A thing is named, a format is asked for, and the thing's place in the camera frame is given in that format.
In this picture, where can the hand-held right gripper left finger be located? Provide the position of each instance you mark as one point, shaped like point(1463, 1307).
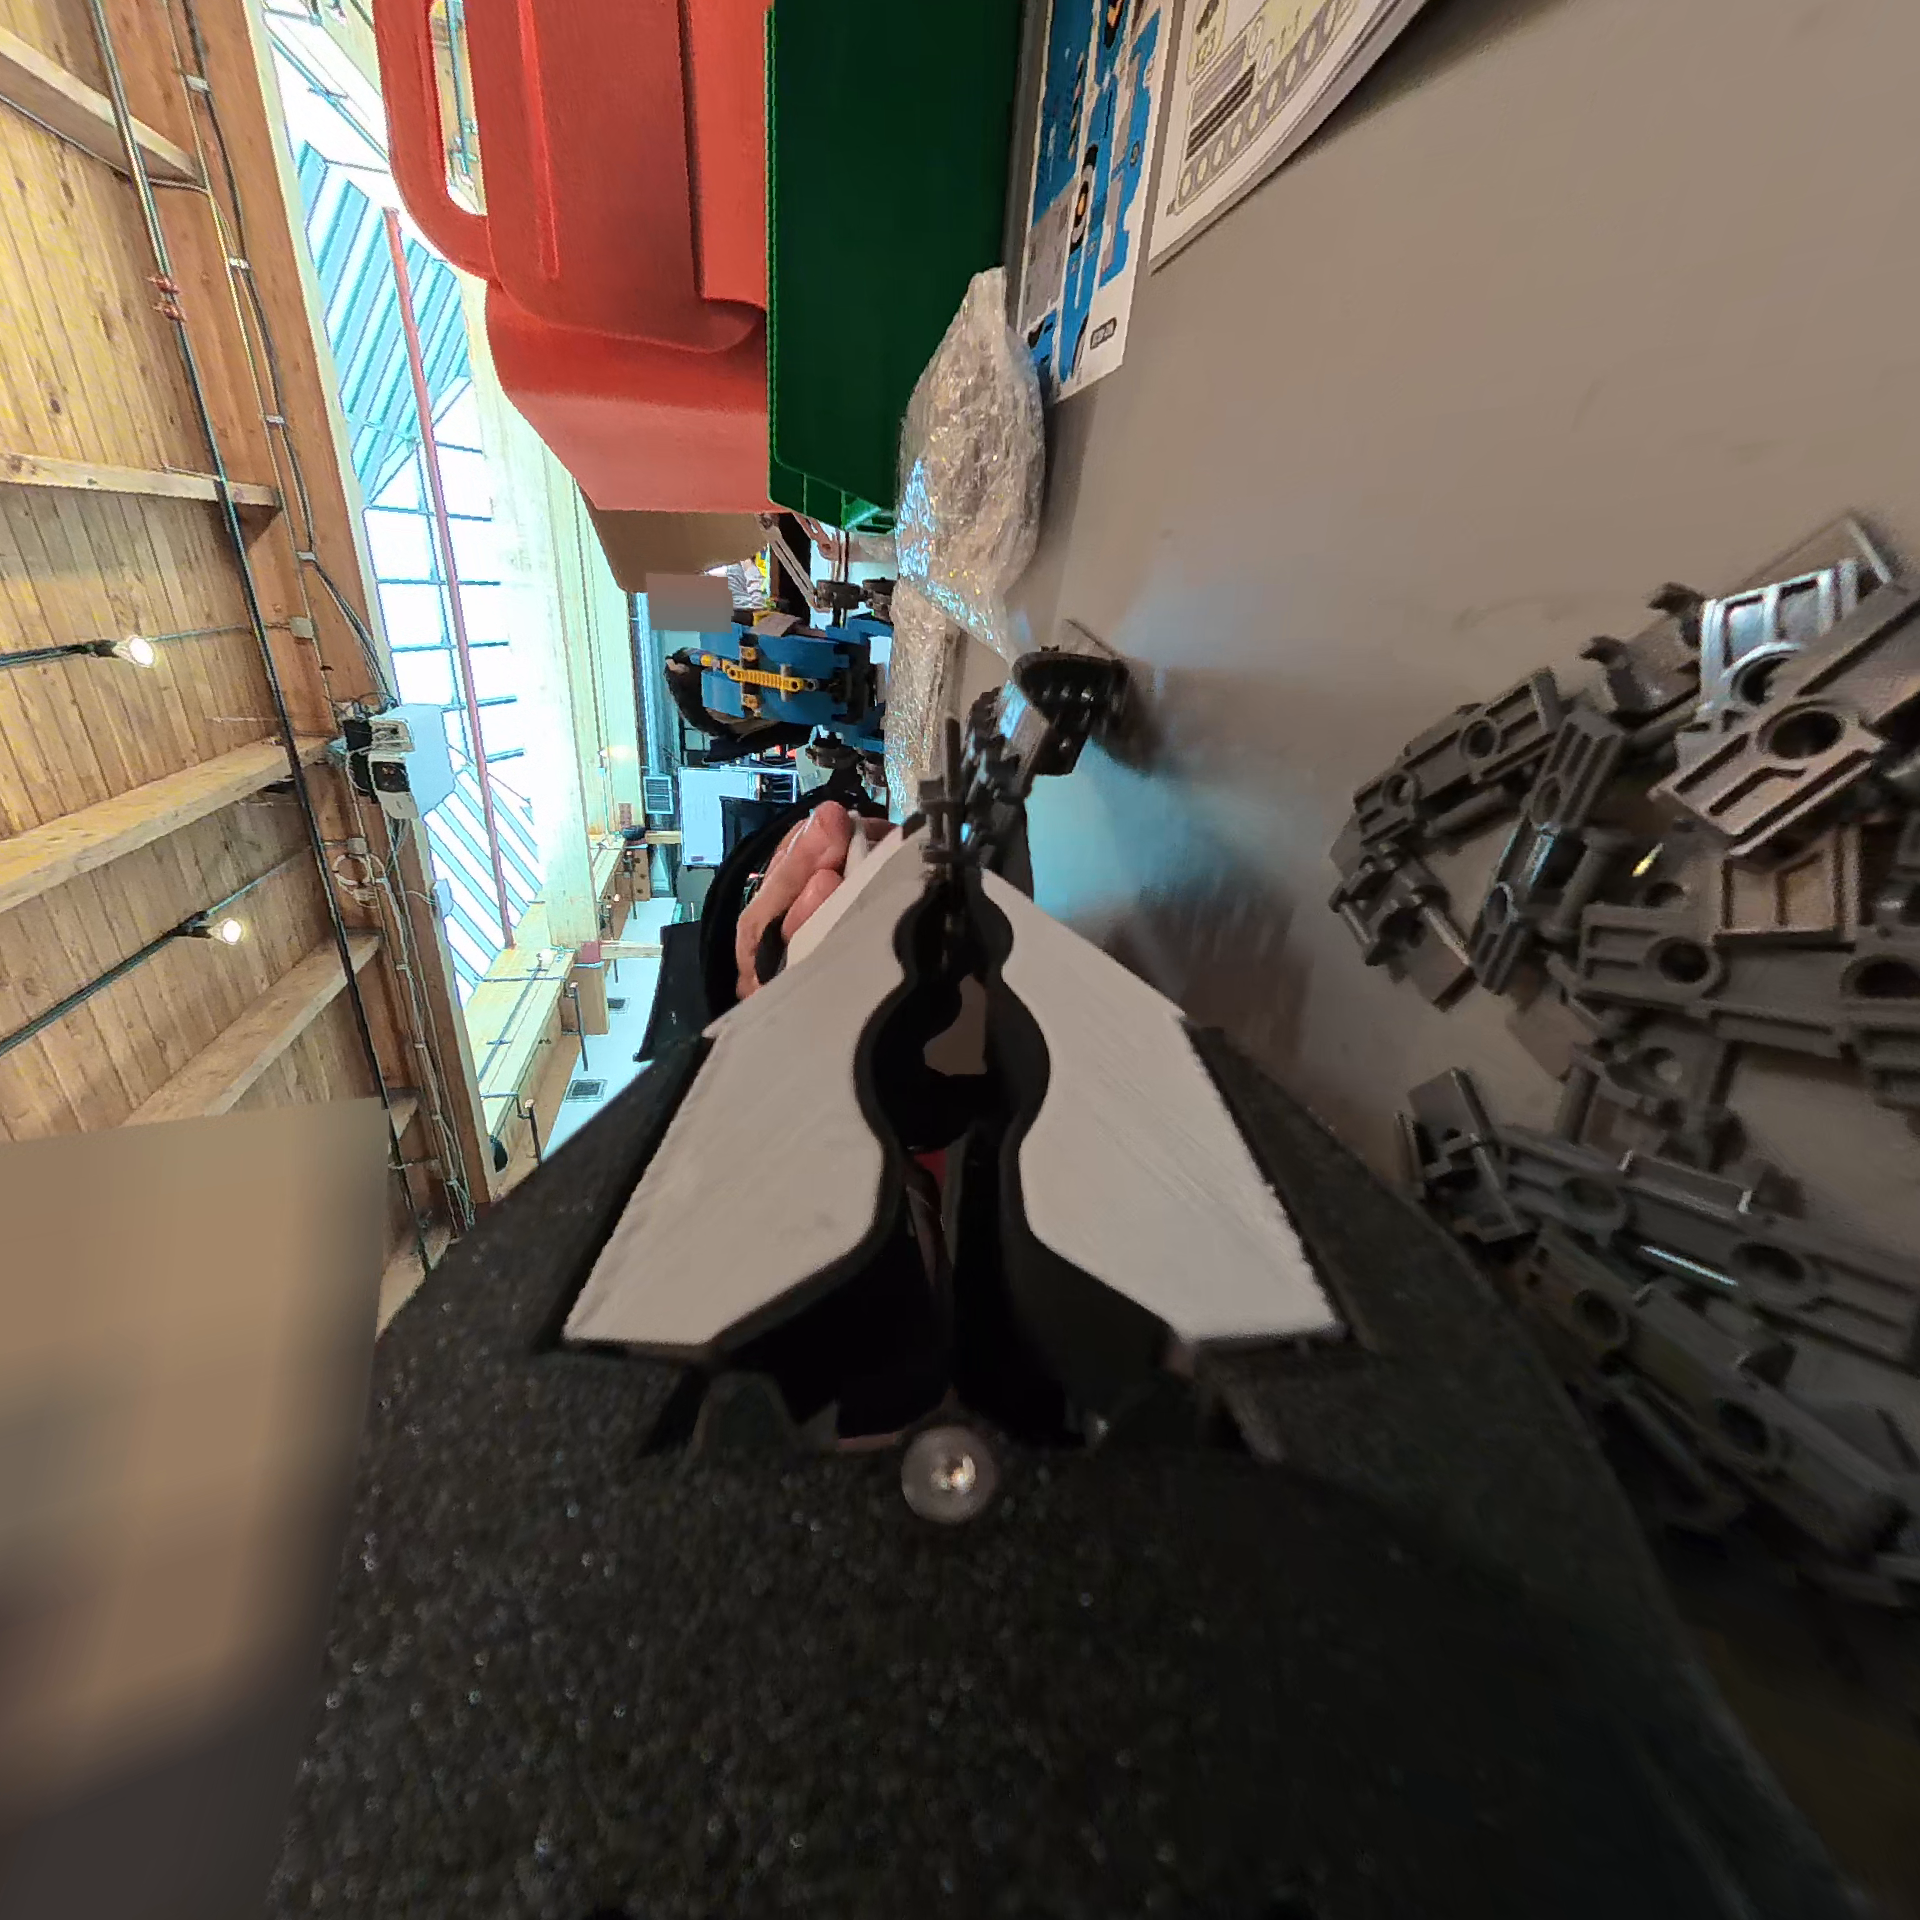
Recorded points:
point(735, 1184)

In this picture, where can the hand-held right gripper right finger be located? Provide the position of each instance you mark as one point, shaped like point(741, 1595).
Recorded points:
point(1171, 1184)

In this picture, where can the pile of grey track links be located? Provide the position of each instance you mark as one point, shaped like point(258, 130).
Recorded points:
point(1682, 975)

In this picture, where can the grey desk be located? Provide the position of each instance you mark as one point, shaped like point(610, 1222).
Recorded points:
point(1426, 376)

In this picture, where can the person's left hand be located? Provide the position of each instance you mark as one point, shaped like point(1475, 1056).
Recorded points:
point(797, 886)

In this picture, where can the blue building-block model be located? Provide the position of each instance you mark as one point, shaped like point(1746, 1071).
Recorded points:
point(780, 675)

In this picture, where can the cardboard box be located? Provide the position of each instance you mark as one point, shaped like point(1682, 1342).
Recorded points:
point(675, 543)

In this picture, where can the crumpled clear plastic bag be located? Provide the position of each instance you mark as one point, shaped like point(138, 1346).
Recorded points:
point(968, 495)

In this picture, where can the red storage bin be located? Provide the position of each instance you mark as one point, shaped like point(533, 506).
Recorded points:
point(616, 254)

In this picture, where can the green storage bin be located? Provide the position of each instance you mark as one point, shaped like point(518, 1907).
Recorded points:
point(886, 254)

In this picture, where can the blue sticker sheet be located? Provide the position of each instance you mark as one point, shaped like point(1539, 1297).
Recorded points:
point(1090, 182)

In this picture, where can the instruction booklet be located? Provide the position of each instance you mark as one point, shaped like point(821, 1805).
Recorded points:
point(1276, 105)

